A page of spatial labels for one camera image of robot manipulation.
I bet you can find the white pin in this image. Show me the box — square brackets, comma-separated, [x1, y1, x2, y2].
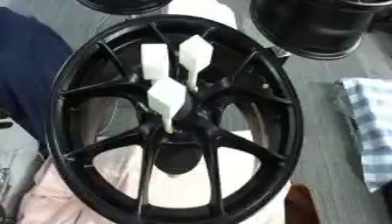
[178, 34, 214, 92]
[145, 76, 189, 134]
[139, 43, 172, 81]

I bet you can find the black spoked wheel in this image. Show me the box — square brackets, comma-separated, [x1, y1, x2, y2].
[44, 13, 306, 224]

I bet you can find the blue white checked cloth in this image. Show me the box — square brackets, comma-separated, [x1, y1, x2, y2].
[333, 77, 392, 193]

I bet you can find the brown wooden chair back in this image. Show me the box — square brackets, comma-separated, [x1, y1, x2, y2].
[283, 183, 322, 224]

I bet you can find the person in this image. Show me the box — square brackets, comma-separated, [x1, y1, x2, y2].
[0, 6, 75, 156]

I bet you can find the black round wheel rim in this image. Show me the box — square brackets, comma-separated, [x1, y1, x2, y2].
[74, 0, 175, 16]
[248, 0, 392, 61]

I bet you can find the pale pink cloth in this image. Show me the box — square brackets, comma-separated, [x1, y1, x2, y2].
[17, 129, 293, 224]

